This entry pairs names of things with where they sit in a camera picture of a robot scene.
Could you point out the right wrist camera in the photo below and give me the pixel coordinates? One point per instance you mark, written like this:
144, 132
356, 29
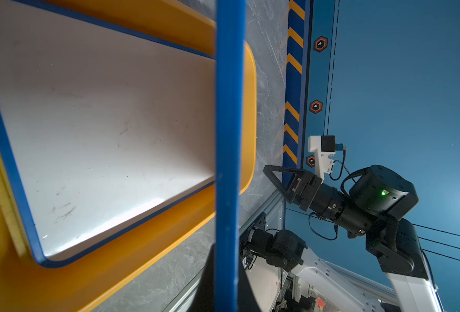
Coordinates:
321, 150

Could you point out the yellow plastic storage box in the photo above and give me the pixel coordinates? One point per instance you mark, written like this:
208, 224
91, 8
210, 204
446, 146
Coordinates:
84, 284

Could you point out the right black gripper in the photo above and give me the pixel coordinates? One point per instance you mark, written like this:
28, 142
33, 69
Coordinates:
301, 185

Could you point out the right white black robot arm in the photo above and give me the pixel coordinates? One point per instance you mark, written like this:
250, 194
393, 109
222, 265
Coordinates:
374, 208

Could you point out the blue-framed whiteboard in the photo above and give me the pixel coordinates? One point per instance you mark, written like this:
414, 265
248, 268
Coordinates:
101, 127
230, 31

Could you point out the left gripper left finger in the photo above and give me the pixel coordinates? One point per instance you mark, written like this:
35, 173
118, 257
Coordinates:
204, 298

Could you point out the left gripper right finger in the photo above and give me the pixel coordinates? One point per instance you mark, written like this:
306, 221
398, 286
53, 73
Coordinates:
246, 301

